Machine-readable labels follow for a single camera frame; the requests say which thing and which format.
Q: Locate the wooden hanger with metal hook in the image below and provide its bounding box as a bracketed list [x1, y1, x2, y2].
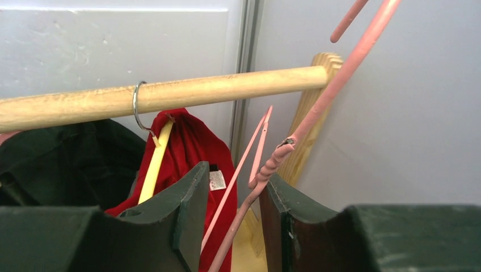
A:
[132, 80, 174, 204]

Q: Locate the pink plastic hanger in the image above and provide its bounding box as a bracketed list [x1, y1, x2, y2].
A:
[0, 131, 21, 145]

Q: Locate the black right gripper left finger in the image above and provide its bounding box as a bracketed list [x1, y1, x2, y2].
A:
[1, 161, 209, 271]

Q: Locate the wooden rack post right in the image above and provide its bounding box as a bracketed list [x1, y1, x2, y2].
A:
[277, 87, 330, 186]

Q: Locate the red pleated skirt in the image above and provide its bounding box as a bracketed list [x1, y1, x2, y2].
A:
[106, 108, 238, 271]

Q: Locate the black garment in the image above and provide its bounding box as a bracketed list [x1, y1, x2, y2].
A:
[1, 119, 146, 210]

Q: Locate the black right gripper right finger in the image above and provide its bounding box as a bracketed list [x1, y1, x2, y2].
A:
[260, 175, 480, 271]

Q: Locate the wooden clothes rail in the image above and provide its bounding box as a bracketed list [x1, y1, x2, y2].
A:
[1, 66, 328, 133]

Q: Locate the wooden rack base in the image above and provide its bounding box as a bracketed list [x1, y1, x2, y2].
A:
[231, 209, 268, 272]

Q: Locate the pink wire hanger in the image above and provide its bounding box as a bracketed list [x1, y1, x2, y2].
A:
[209, 1, 400, 271]

